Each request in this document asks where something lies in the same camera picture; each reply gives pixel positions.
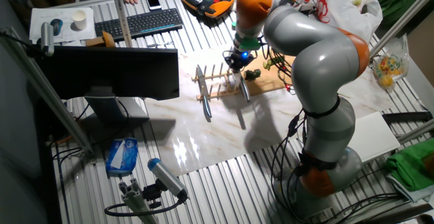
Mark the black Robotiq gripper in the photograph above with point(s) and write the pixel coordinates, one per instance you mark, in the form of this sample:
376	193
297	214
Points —
239	59

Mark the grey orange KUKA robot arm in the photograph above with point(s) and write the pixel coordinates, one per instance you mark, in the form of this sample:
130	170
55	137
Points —
325	64

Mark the cut cucumber segment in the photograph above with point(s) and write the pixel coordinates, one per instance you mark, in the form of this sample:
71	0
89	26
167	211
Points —
269	62
253	74

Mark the short cucumber piece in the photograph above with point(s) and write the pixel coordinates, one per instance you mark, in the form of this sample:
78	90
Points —
258	73

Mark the wooden peg knife rack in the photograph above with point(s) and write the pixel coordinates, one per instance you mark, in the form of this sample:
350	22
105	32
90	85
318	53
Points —
218	95

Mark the pointed steel kitchen knife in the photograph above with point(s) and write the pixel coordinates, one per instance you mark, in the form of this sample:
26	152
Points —
204	85

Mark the small green object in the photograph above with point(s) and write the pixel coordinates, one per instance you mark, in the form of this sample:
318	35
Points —
234	24

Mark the black computer keyboard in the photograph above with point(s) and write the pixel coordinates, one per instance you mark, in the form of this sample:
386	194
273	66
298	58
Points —
139	23

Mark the white smartphone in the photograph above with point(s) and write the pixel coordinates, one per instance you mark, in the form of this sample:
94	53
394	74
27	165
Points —
153	0

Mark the white plastic bag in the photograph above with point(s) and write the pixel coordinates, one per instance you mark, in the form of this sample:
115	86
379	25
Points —
352	10

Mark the black computer monitor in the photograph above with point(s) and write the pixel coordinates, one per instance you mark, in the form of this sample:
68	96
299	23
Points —
108	71

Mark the brown cardboard piece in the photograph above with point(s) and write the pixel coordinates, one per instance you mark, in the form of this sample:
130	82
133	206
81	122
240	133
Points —
101	40

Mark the blue tissue pack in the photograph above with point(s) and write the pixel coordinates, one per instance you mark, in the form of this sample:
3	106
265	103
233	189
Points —
122	156

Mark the clear bag of yellow fruit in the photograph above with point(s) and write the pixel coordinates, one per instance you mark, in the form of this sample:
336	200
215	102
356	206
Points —
390	68

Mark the white flat box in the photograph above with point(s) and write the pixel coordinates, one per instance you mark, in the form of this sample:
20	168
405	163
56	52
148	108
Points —
374	139

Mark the white paper cup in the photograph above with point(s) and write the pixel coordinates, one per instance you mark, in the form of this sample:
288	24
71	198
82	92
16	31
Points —
79	20

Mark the black flat bar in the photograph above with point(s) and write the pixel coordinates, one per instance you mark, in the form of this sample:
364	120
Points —
407	117

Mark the dark blue computer mouse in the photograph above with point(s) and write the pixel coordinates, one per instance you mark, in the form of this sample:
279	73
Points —
56	26

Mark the bright green folded cloth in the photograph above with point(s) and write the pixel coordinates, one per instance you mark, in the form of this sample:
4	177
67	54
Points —
410	166

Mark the white paper sheets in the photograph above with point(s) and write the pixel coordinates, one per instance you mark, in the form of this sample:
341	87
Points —
44	20

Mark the silver depth camera blue end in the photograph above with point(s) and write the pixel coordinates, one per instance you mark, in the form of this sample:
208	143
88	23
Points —
166	176

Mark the aluminium frame post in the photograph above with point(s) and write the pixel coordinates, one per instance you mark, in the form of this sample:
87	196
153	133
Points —
120	13
44	88
407	13

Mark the aluminium profile camera stand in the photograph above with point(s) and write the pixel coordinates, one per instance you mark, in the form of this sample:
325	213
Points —
134	200

